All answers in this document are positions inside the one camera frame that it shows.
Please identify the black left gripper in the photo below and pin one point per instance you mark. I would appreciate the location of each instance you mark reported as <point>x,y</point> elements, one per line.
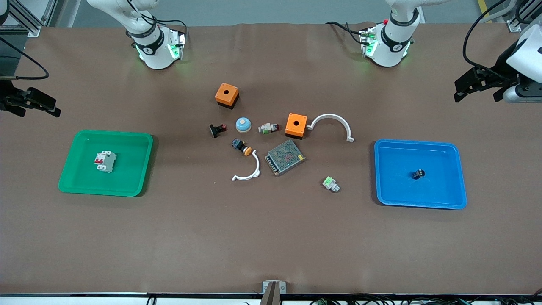
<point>498,70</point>

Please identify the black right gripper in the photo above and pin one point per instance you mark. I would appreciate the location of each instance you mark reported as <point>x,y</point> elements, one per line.
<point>6,97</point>

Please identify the white circuit breaker red switch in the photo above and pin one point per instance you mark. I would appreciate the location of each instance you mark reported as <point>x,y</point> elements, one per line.
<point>108,163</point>

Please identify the black cylindrical capacitor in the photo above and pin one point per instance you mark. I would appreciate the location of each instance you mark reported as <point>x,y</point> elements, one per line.
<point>418,174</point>

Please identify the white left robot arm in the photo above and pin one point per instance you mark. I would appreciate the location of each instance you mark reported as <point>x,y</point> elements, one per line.
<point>391,42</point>

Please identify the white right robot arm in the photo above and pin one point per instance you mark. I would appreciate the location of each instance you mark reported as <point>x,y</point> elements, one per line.
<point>152,46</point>

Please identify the green plastic tray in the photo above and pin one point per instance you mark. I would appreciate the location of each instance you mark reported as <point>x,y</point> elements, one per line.
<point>127,169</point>

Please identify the blue plastic tray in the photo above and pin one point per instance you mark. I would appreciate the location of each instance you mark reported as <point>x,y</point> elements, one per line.
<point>398,178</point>

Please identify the large white arc clamp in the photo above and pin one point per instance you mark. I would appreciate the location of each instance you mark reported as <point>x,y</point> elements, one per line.
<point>330,115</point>

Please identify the black square push button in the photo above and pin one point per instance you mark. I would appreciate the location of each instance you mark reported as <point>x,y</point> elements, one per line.
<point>217,130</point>

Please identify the metal mesh power supply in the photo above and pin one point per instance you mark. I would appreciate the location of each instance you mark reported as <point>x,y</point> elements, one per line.
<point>286,157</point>

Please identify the black blue small component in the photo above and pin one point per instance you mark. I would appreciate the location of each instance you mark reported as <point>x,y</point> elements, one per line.
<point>241,147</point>

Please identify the small white arc clamp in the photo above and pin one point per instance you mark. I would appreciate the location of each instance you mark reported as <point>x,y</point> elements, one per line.
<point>256,165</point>

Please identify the aluminium frame profile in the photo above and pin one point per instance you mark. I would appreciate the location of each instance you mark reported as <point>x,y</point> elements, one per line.
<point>514,17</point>
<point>25,19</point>

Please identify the green white push button switch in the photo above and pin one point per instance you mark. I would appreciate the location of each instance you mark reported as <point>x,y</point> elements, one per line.
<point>330,184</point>

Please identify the orange button enclosure box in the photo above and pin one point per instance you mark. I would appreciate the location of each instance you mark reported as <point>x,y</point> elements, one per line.
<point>226,94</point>
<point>296,124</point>

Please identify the red green selector switch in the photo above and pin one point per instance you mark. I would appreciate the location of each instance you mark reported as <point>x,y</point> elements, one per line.
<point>268,128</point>

